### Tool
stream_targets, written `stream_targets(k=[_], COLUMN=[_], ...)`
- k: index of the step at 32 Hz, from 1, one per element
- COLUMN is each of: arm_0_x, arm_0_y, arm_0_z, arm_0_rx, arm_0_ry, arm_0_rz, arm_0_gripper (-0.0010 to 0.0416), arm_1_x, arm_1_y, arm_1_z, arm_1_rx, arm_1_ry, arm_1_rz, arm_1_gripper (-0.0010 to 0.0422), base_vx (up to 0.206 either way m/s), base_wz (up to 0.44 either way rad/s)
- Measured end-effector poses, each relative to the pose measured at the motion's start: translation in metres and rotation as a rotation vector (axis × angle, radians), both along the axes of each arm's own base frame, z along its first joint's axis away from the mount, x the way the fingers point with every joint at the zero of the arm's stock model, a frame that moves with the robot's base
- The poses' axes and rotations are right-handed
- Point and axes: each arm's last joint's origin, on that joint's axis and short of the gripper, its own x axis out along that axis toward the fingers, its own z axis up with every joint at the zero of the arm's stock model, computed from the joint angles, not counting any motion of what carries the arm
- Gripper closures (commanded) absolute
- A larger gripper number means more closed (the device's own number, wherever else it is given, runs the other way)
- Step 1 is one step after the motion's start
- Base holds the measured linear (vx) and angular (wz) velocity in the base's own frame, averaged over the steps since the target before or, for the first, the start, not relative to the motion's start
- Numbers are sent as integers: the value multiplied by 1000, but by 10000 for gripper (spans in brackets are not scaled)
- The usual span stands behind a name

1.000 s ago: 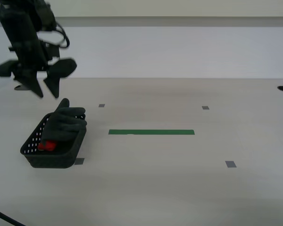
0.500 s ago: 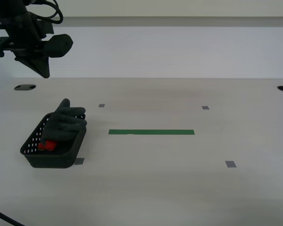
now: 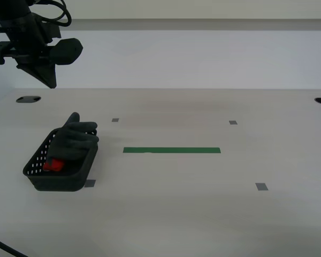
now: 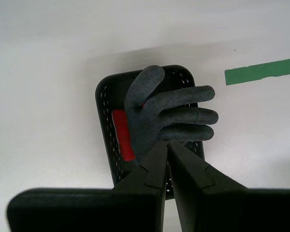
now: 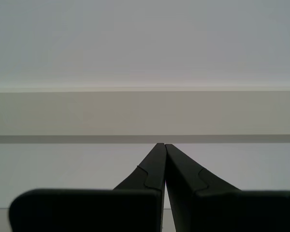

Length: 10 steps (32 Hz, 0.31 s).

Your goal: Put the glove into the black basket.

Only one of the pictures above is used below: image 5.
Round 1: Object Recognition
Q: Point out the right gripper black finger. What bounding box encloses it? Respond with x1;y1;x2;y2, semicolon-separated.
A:
8;142;167;232
164;144;290;232

